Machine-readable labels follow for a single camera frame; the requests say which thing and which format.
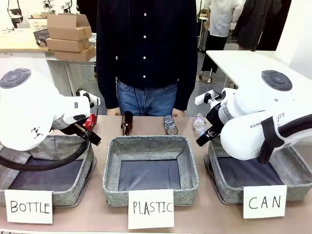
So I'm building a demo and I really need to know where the silver patterned drink can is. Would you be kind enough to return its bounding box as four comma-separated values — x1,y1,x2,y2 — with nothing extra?
163,114,178,136

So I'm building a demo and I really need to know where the black right arm cable sleeve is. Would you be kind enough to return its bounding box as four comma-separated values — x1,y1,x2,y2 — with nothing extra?
258,116,312,164

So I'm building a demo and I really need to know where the brown glass bottle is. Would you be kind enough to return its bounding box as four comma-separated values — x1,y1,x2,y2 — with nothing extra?
120,111,134,137

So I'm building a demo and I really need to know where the small pink label plastic bottle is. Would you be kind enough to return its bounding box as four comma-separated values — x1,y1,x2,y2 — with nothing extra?
193,112,208,134

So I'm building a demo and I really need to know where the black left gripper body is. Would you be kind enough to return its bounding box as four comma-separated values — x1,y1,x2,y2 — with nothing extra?
58,120,102,147

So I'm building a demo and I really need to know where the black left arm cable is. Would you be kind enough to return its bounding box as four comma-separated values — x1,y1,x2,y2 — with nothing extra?
0,136,95,172

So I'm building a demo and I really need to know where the grey fabric basket plastic label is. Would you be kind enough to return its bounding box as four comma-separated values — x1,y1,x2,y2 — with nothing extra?
102,135,199,207

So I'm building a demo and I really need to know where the grey fabric basket bottle label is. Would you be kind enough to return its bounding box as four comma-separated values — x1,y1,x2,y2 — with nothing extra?
0,134,98,207

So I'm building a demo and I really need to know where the white paper sign PLASTIC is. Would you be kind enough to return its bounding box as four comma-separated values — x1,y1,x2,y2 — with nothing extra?
128,189,175,230

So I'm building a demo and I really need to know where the background person dark coat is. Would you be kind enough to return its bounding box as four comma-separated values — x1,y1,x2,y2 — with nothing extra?
235,0,292,52

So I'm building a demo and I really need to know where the white plastic crate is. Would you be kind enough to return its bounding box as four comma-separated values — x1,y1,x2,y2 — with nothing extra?
28,17,48,32

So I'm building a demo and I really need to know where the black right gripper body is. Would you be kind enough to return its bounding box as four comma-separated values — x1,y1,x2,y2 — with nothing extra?
195,103,224,147

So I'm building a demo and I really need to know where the white paper sign BOTTLE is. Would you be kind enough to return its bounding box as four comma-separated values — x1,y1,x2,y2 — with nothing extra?
4,189,54,224

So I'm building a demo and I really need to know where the person in dark shirt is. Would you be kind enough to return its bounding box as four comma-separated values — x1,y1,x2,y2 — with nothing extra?
96,0,198,117

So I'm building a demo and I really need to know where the grey metal stand base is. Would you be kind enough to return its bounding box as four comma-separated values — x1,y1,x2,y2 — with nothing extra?
195,69,219,83

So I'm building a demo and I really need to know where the background person white shirt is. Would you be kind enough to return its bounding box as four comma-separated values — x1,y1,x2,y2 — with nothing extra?
200,0,244,78

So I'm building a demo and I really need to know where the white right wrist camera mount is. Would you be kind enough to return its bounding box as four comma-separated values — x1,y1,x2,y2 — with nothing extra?
195,90,223,106

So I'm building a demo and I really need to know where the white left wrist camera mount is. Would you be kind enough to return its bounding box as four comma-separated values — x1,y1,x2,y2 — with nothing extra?
76,89,101,106

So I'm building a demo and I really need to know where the black mesh basket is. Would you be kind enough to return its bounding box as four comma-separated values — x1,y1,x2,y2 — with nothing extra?
33,28,49,42

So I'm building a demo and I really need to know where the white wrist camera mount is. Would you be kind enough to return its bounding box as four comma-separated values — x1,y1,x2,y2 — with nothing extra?
76,89,101,106
195,90,223,106

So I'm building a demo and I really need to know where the red crushed can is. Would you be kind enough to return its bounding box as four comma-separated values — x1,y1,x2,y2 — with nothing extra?
82,113,97,130

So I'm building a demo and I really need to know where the person's right forearm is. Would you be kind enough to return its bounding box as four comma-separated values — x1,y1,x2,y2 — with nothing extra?
97,68,119,110

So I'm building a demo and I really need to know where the person's left forearm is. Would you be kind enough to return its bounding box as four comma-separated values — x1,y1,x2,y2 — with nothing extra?
173,70,197,112

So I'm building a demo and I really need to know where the white paper sign CAN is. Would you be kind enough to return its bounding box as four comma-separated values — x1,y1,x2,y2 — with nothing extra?
242,185,287,219

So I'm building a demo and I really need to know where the open cardboard box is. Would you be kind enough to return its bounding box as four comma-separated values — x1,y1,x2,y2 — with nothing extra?
46,13,93,41

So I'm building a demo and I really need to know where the grey fabric basket can label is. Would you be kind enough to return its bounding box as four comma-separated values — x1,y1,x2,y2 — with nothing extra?
204,138,312,204

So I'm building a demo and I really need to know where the flat closed cardboard box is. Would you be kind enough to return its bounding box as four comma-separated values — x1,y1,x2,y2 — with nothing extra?
54,46,96,62
45,38,91,53

